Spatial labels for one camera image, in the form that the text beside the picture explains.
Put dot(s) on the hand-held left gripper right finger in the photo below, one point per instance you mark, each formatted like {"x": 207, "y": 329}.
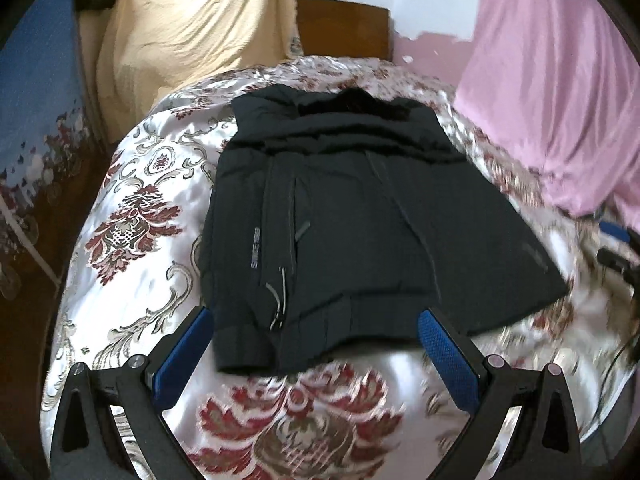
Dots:
{"x": 450, "y": 360}

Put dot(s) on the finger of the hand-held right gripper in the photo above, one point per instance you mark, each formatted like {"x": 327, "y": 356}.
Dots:
{"x": 617, "y": 262}
{"x": 615, "y": 230}

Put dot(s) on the wooden headboard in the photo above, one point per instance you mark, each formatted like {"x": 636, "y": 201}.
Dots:
{"x": 345, "y": 27}

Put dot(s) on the beige hanging cloth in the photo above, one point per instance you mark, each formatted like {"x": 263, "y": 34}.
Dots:
{"x": 200, "y": 35}

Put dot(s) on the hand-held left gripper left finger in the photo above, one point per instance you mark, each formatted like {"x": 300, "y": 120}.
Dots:
{"x": 182, "y": 355}

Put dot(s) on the floral satin bedspread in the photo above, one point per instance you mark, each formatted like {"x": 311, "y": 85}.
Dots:
{"x": 140, "y": 260}

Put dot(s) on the black jacket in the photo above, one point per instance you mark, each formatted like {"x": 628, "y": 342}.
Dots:
{"x": 360, "y": 230}

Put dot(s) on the pink curtain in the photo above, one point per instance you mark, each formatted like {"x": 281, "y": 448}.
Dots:
{"x": 545, "y": 85}

